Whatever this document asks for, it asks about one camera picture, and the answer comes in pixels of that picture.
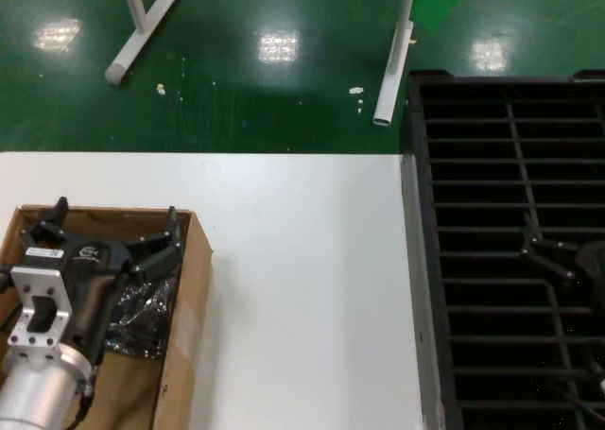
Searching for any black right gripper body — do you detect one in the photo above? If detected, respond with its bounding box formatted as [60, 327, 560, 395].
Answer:
[574, 239, 605, 290]

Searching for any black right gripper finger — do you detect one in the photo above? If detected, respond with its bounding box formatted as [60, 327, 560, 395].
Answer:
[519, 211, 581, 285]

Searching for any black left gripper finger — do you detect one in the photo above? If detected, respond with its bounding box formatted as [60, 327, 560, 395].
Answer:
[21, 196, 71, 242]
[125, 206, 184, 284]

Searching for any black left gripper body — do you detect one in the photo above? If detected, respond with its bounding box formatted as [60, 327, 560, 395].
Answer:
[23, 231, 133, 360]

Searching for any brown cardboard box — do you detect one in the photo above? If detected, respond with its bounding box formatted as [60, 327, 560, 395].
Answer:
[0, 205, 214, 430]

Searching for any bagged graphics card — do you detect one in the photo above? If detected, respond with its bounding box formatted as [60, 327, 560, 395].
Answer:
[102, 278, 180, 361]

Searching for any black slotted container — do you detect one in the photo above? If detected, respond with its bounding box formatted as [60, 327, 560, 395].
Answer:
[406, 69, 605, 430]

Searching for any white table leg with foot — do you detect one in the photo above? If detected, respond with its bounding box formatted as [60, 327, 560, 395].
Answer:
[104, 0, 182, 87]
[372, 0, 421, 128]

